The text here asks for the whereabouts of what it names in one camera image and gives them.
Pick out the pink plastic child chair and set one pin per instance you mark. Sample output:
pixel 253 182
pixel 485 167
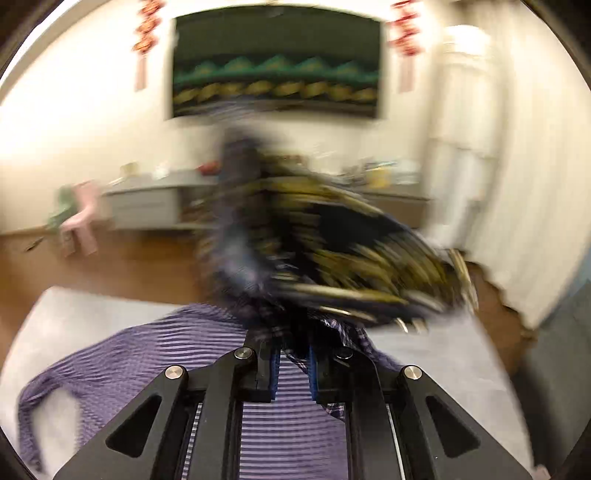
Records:
pixel 79 226

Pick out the grey TV cabinet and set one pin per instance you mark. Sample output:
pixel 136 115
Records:
pixel 178 201

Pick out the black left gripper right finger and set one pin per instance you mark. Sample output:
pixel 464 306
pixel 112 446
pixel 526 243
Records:
pixel 403 425

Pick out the white standing air conditioner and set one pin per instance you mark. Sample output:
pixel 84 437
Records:
pixel 464 132

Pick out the wall television with dust cover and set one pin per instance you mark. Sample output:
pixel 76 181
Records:
pixel 282 57

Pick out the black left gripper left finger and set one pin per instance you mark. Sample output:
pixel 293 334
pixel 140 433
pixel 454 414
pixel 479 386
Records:
pixel 184 423

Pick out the black gold patterned cloth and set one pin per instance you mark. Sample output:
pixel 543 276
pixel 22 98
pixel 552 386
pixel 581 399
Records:
pixel 285 238

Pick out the white curtain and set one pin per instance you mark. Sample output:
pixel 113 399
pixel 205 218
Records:
pixel 536 228

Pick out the green plastic child chair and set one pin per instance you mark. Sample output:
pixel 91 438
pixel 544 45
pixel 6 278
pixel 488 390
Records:
pixel 65 207

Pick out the red knot wall ornament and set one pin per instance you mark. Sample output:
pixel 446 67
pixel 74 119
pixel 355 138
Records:
pixel 403 38
pixel 149 20

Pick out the purple plaid shirt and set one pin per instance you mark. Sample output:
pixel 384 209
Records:
pixel 290 438

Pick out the red knot wall ornament right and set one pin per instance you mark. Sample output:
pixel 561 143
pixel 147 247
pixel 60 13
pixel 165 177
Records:
pixel 403 38

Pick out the grey floor rug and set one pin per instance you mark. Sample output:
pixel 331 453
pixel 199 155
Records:
pixel 455 352

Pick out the red knot wall ornament left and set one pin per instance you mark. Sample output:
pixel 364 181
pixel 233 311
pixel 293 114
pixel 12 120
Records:
pixel 149 20

